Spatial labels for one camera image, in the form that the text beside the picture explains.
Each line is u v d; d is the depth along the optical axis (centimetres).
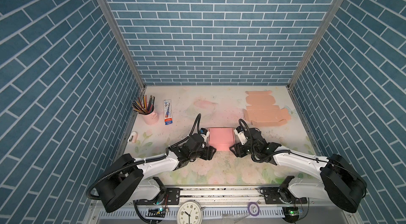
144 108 96
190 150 66
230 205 72
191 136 67
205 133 78
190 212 67
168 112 105
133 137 91
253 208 71
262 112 108
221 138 89
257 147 66
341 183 42
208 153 74
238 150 75
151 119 94
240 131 77
